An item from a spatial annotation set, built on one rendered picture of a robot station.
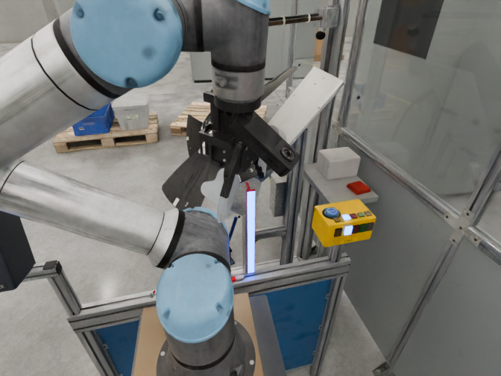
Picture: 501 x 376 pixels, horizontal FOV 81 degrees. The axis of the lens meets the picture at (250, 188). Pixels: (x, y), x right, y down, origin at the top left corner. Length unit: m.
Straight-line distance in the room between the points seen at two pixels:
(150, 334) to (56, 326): 1.53
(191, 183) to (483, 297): 1.06
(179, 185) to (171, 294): 0.77
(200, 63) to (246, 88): 6.24
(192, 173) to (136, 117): 2.93
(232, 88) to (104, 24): 0.20
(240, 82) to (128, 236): 0.32
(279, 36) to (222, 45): 6.34
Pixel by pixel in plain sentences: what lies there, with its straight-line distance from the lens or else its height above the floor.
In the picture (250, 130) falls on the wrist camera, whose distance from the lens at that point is 0.44.
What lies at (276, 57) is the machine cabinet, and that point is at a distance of 6.78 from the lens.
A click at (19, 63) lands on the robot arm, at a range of 0.32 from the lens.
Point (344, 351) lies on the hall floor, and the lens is 1.91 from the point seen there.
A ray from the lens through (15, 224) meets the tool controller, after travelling 0.89.
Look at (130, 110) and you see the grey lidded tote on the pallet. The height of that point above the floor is 0.41.
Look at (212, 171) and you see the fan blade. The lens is 0.95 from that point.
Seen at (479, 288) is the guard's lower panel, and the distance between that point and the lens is 1.25.
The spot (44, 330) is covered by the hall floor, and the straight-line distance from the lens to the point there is 2.24.
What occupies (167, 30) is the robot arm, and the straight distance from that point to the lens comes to 0.25.
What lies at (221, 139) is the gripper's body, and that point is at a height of 1.44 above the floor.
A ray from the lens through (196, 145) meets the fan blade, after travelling 1.40.
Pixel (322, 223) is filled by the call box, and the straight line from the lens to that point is 0.92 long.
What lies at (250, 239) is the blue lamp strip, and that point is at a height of 1.01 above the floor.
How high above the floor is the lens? 1.64
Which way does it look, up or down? 34 degrees down
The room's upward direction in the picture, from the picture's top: straight up
